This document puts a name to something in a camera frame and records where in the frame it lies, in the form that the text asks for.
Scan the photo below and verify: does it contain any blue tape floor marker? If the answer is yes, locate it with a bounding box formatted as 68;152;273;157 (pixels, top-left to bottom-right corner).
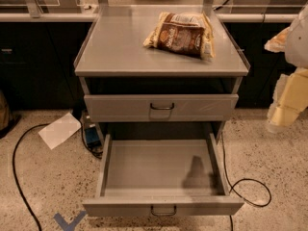
53;210;89;231

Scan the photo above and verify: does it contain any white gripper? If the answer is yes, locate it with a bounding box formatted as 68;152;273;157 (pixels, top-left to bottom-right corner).
264;27;308;134

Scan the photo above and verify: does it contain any grey top drawer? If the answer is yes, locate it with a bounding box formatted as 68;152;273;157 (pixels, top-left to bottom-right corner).
85;94;238;122

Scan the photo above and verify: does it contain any grey drawer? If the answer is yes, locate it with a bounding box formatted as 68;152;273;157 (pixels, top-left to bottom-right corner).
85;94;238;122
84;135;244;217

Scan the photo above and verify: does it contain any brown yellow snack bag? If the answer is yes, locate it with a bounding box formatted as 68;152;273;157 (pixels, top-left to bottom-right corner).
143;12;215;59

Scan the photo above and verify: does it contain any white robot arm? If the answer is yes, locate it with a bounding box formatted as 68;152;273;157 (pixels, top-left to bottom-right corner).
265;6;308;133

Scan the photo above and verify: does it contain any grey metal drawer cabinet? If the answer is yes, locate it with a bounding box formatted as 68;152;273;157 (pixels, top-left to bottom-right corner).
74;6;249;141

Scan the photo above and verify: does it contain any black cable left floor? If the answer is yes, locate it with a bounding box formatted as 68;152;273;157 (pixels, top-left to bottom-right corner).
12;122;50;231

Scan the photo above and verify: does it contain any white paper sheet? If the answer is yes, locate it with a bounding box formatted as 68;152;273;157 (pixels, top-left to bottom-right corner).
38;113;81;149

